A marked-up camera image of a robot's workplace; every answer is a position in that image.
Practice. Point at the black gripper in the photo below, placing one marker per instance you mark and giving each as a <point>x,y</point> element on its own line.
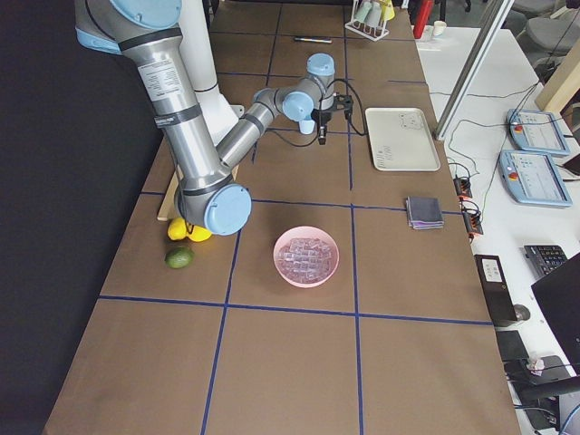
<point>322,120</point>

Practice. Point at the steel muddler black tip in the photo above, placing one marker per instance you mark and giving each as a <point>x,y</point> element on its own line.
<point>313,40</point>

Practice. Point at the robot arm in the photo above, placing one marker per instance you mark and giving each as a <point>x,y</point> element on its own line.
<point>168,42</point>

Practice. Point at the light blue cup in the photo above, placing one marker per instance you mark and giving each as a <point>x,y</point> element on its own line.
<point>306,127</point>

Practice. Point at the pile of ice cubes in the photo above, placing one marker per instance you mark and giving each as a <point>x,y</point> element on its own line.
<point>306,260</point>

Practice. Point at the grey white cup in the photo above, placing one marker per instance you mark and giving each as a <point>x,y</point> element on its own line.
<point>373,17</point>

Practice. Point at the mint green cup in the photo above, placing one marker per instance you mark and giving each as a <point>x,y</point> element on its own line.
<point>361,10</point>

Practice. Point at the yellow cup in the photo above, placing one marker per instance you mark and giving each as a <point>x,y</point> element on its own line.
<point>388,11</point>

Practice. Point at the cream bear tray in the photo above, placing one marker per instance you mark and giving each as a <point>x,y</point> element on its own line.
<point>400,140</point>

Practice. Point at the pink bowl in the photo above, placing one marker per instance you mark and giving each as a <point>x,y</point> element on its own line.
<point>310,232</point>

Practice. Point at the grey folded cloth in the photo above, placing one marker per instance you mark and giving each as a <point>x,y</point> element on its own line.
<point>424,213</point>

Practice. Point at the red cylinder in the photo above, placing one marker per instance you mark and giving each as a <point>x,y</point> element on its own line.
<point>423,10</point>

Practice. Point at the lemon near board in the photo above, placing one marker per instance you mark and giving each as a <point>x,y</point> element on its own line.
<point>199,234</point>

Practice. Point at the bamboo cutting board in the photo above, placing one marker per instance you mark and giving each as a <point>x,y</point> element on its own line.
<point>167,204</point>

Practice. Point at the green avocado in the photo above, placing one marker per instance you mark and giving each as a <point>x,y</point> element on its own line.
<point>179,257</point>

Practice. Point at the near teach pendant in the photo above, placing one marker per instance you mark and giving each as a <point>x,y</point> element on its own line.
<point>532,178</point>

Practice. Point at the teach pendant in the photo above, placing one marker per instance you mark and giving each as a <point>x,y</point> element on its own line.
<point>537,131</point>
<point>532,178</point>

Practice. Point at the far teach pendant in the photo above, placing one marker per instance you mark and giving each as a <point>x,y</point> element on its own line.
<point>537,131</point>

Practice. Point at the black keyboard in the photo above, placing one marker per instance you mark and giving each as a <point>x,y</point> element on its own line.
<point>545,258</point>

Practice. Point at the black computer mouse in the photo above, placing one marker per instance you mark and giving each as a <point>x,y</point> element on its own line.
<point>522,312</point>

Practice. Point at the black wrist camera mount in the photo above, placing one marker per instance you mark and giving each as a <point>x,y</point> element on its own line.
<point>344,103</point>

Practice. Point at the white wire cup rack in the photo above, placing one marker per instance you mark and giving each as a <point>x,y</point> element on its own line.
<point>373,34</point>

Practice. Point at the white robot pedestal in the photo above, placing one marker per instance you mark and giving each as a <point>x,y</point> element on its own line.
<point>196,53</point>

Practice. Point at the aluminium frame post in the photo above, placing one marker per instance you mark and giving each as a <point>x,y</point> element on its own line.
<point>494,18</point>

